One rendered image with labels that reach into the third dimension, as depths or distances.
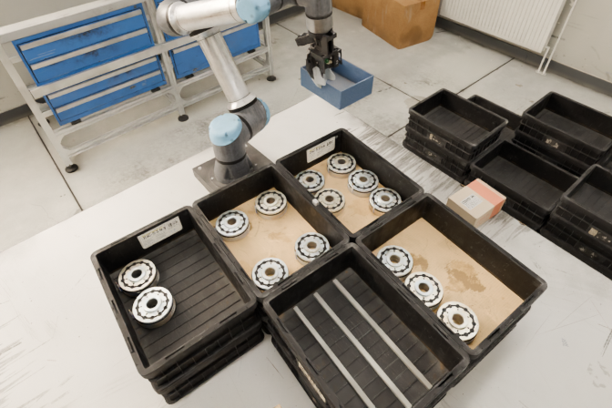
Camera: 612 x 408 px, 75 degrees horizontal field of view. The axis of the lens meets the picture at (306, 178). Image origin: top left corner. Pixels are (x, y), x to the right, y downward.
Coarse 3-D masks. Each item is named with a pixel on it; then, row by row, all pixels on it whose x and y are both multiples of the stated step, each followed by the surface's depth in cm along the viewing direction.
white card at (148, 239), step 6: (168, 222) 118; (174, 222) 120; (156, 228) 117; (162, 228) 118; (168, 228) 120; (174, 228) 121; (180, 228) 123; (144, 234) 115; (150, 234) 117; (156, 234) 118; (162, 234) 120; (168, 234) 121; (144, 240) 117; (150, 240) 118; (156, 240) 120; (144, 246) 118
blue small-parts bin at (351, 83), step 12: (336, 72) 145; (348, 72) 140; (360, 72) 135; (312, 84) 134; (336, 84) 140; (348, 84) 140; (360, 84) 129; (324, 96) 132; (336, 96) 127; (348, 96) 128; (360, 96) 133
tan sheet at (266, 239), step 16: (240, 208) 133; (288, 208) 132; (256, 224) 128; (272, 224) 127; (288, 224) 127; (304, 224) 127; (224, 240) 124; (240, 240) 123; (256, 240) 123; (272, 240) 123; (288, 240) 123; (240, 256) 119; (256, 256) 119; (272, 256) 119; (288, 256) 119
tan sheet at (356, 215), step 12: (312, 168) 145; (324, 168) 145; (360, 168) 144; (336, 180) 140; (348, 192) 136; (348, 204) 133; (360, 204) 132; (348, 216) 129; (360, 216) 129; (372, 216) 129; (348, 228) 126; (360, 228) 126
